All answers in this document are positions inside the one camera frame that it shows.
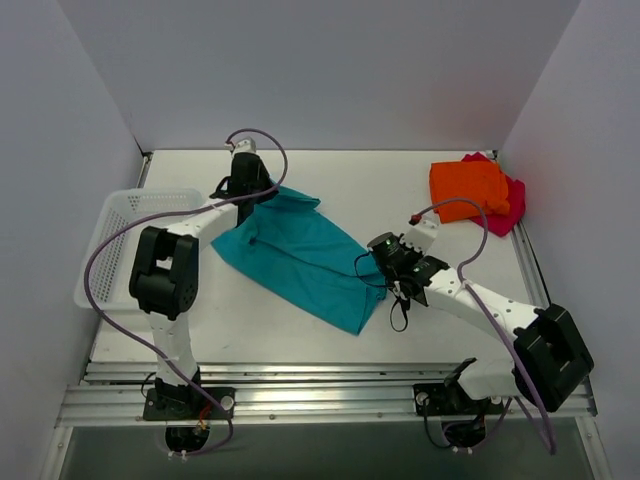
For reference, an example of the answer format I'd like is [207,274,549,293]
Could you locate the teal t shirt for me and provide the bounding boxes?
[212,186,386,336]

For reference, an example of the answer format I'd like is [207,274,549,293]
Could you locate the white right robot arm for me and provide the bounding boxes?
[367,232,594,413]

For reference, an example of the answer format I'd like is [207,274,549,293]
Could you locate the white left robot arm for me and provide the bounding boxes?
[129,150,277,419]

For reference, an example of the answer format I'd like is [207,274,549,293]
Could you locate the orange folded t shirt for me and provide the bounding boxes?
[429,161,510,215]

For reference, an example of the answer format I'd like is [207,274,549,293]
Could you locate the pink folded t shirt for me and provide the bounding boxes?
[461,152,526,237]

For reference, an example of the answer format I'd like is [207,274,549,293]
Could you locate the white plastic basket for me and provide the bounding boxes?
[85,187,203,312]

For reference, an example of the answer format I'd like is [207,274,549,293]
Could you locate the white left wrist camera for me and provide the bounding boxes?
[225,137,257,156]

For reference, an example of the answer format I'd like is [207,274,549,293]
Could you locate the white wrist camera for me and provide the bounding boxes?
[225,137,257,156]
[399,220,439,255]

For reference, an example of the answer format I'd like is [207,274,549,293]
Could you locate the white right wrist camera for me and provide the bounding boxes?
[399,220,439,255]

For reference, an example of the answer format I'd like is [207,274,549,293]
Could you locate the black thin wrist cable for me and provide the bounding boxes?
[353,252,411,333]

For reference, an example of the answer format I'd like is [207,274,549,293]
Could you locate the aluminium right side rail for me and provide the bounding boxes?
[512,222,551,308]

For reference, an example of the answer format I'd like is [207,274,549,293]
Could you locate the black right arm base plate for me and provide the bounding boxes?
[412,383,504,416]

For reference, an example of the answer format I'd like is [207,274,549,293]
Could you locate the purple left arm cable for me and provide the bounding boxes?
[82,128,289,457]

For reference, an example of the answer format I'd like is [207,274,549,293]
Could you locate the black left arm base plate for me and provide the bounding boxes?
[142,385,236,422]

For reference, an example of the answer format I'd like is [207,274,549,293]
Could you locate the aluminium front rail frame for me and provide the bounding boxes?
[53,360,599,430]

